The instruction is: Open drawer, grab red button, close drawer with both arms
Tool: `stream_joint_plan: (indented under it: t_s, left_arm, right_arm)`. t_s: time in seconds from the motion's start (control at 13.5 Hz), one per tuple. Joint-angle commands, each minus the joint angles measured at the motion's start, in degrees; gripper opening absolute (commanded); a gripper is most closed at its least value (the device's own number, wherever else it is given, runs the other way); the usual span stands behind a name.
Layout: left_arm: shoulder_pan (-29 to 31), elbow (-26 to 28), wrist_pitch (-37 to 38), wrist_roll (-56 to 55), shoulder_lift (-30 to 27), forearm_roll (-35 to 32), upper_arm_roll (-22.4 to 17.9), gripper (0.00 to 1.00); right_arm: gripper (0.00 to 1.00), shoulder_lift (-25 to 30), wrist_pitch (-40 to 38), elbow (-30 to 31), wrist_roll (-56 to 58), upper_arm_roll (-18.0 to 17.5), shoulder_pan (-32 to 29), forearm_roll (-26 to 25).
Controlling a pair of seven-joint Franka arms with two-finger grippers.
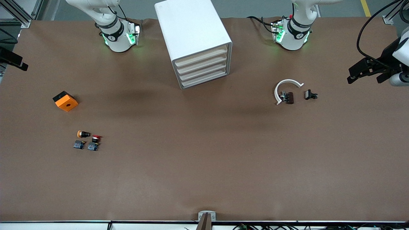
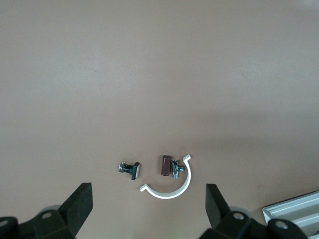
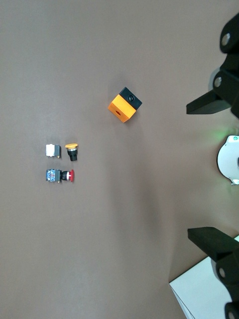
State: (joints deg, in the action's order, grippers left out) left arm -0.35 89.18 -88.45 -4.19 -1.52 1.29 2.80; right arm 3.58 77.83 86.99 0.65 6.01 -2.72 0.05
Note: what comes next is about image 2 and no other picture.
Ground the white curved pipe clamp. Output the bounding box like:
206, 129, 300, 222
139, 153, 193, 200

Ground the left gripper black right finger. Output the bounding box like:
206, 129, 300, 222
200, 183, 309, 239

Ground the metal valve fitting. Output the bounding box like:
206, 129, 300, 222
170, 159, 186, 180

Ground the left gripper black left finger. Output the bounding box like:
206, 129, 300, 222
0, 182, 94, 239

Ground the brown cylinder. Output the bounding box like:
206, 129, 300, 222
158, 154, 173, 177

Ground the brown table cover mat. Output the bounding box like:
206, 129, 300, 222
0, 0, 319, 239

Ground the white drawer cabinet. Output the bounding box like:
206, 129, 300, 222
261, 190, 319, 239

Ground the black square push button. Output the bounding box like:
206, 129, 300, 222
117, 161, 143, 181

